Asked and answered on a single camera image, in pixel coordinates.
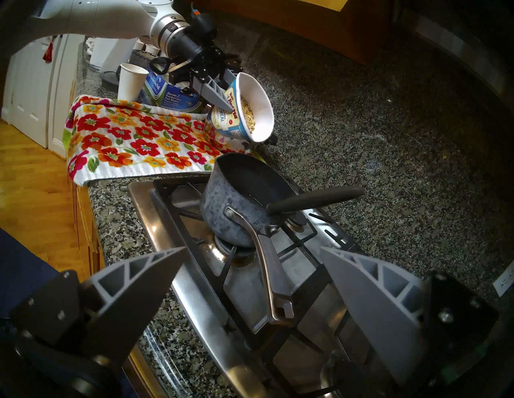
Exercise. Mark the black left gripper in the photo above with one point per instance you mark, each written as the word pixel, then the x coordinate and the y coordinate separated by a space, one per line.
pixel 200 60

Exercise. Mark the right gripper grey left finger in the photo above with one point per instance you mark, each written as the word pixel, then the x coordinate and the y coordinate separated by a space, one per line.
pixel 120 305

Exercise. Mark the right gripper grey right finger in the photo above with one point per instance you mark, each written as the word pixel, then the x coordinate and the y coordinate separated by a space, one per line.
pixel 381 313

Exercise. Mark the blue oatmeal paper cup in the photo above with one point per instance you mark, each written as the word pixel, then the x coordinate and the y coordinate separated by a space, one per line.
pixel 229 120

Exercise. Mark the oats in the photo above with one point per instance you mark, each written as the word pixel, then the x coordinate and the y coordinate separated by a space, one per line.
pixel 248 116

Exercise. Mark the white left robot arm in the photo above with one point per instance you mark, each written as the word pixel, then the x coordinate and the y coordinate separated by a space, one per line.
pixel 100 18

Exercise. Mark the blue foil roll box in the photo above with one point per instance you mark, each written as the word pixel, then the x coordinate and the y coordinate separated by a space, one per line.
pixel 172 96

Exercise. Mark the wooden base cabinets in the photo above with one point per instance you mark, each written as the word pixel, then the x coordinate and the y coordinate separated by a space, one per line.
pixel 86 236

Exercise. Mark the stainless steel gas cooktop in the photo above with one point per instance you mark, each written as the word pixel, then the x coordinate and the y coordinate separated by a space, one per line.
pixel 200 305

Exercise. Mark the speckled grey container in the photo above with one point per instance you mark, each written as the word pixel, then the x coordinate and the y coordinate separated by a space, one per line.
pixel 140 58

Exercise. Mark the plain white paper cup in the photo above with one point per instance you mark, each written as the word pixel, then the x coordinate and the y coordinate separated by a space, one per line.
pixel 131 82

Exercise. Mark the floral kitchen towel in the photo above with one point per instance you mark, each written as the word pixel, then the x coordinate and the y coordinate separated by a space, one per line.
pixel 132 144

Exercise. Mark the black round lid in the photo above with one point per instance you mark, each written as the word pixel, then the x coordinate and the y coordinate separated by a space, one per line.
pixel 108 78

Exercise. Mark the wooden upper cabinet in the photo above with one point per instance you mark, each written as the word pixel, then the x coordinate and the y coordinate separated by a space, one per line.
pixel 321 28

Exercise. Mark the white paper towel roll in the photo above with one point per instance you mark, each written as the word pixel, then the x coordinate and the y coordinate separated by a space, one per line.
pixel 108 52

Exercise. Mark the dark speckled saucepan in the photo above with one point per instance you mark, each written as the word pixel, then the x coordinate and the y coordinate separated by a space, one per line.
pixel 225 208

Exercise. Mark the red tassel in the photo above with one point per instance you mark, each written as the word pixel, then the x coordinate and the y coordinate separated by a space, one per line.
pixel 48 54

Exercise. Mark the white panelled door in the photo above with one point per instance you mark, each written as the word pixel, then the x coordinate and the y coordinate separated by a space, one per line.
pixel 32 88

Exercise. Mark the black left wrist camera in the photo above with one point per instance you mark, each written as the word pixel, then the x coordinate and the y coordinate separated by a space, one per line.
pixel 202 24

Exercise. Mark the white wall power outlet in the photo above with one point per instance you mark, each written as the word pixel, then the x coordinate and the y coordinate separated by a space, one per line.
pixel 505 281

